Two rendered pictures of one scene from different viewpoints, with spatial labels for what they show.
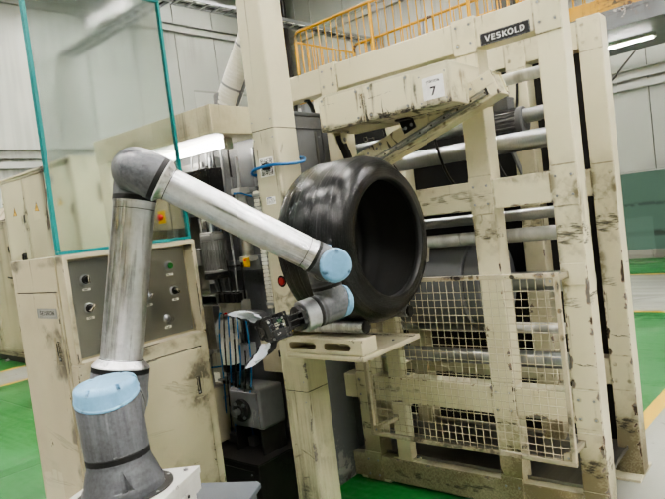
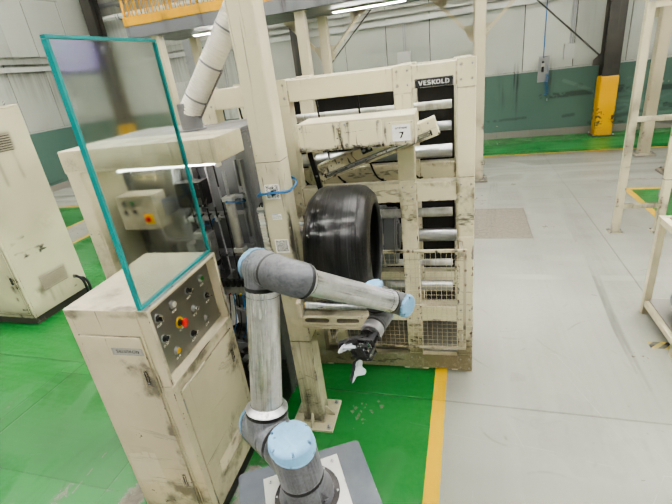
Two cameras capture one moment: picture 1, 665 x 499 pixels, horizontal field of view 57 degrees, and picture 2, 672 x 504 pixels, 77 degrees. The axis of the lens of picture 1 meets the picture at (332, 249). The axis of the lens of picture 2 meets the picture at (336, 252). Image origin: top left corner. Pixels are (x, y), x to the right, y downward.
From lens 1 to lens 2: 116 cm
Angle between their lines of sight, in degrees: 31
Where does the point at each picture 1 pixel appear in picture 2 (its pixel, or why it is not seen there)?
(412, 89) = (383, 131)
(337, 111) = (315, 138)
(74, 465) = (171, 448)
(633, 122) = (375, 52)
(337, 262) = (409, 305)
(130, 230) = (271, 316)
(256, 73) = (260, 115)
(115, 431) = (313, 470)
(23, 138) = not seen: outside the picture
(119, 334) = (272, 391)
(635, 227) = not seen: hidden behind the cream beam
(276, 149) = (282, 178)
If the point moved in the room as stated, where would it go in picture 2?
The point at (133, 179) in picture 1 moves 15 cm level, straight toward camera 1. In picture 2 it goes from (293, 291) to (326, 306)
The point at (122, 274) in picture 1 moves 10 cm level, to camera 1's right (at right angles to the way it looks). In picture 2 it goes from (269, 350) to (297, 339)
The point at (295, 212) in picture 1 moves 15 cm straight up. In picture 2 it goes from (325, 241) to (320, 210)
